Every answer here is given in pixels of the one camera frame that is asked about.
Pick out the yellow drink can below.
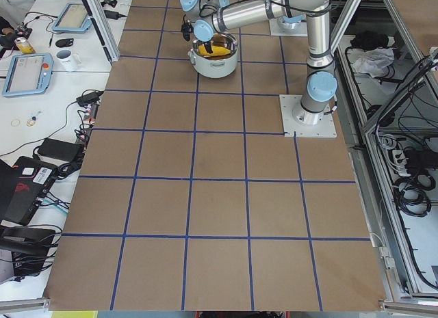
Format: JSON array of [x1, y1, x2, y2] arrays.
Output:
[[14, 37, 36, 55]]

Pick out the teach pendant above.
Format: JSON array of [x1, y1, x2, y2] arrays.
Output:
[[2, 53, 53, 98], [52, 3, 92, 34]]

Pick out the white mug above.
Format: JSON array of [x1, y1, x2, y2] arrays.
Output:
[[56, 49, 82, 72]]

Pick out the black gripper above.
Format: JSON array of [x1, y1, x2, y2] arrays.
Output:
[[203, 42, 214, 55], [181, 19, 194, 42]]

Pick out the black laptop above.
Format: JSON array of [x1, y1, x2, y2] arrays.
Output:
[[1, 156, 57, 226]]

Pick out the pale green steel pot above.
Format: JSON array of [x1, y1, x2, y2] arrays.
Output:
[[188, 33, 239, 79]]

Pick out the black power brick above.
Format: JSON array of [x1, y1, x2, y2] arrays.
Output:
[[76, 90, 103, 107]]

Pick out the yellow corn cob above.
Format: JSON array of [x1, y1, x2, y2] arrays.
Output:
[[198, 44, 231, 57]]

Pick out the teach pendant far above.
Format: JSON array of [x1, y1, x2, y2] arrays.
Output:
[[52, 3, 92, 34]]

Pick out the black round object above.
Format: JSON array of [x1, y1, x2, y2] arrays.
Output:
[[55, 38, 74, 48]]

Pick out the black power adapter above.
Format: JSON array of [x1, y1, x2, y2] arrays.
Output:
[[104, 10, 127, 20]]

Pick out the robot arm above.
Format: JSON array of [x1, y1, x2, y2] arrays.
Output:
[[179, 0, 337, 126], [179, 0, 230, 42]]

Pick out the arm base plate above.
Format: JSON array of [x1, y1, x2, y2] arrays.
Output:
[[269, 15, 307, 37], [279, 94, 337, 138]]

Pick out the brown table mat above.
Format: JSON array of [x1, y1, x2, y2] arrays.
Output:
[[44, 0, 385, 311]]

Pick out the black electronics box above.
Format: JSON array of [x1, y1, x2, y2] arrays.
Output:
[[38, 138, 83, 161]]

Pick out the teach pendant near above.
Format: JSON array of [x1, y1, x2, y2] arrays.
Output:
[[2, 53, 53, 98]]

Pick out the aluminium frame post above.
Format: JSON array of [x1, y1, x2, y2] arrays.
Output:
[[81, 0, 120, 64]]

